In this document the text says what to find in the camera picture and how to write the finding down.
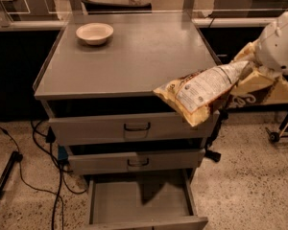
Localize grey top drawer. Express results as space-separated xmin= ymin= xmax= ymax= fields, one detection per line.
xmin=49 ymin=112 xmax=219 ymax=146

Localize black floor stand bar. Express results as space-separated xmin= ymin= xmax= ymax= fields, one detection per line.
xmin=0 ymin=151 xmax=23 ymax=195

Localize black wheeled cart base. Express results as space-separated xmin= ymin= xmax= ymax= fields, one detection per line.
xmin=266 ymin=112 xmax=288 ymax=143

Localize grey middle drawer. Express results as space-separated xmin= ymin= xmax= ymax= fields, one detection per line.
xmin=68 ymin=149 xmax=204 ymax=175

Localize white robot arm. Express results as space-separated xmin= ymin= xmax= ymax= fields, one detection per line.
xmin=228 ymin=11 xmax=288 ymax=108

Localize grey drawer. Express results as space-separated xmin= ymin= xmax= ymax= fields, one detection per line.
xmin=49 ymin=112 xmax=219 ymax=146
xmin=68 ymin=149 xmax=204 ymax=175
xmin=84 ymin=170 xmax=208 ymax=230

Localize black caster wheel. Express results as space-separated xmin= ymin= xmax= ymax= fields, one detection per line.
xmin=204 ymin=149 xmax=221 ymax=163

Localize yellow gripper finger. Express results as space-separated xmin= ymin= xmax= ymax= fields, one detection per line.
xmin=232 ymin=40 xmax=259 ymax=65
xmin=227 ymin=69 xmax=288 ymax=109

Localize brown yellow chip bag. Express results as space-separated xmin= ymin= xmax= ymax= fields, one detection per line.
xmin=154 ymin=61 xmax=249 ymax=127

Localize white paper bowl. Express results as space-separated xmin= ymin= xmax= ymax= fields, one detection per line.
xmin=76 ymin=23 xmax=114 ymax=46

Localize grey drawer cabinet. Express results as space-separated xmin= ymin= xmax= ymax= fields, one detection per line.
xmin=32 ymin=11 xmax=232 ymax=230

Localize black floor cables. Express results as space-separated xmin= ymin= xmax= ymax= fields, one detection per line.
xmin=0 ymin=119 xmax=88 ymax=230

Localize grey bottom drawer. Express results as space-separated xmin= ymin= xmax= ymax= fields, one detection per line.
xmin=84 ymin=170 xmax=208 ymax=230

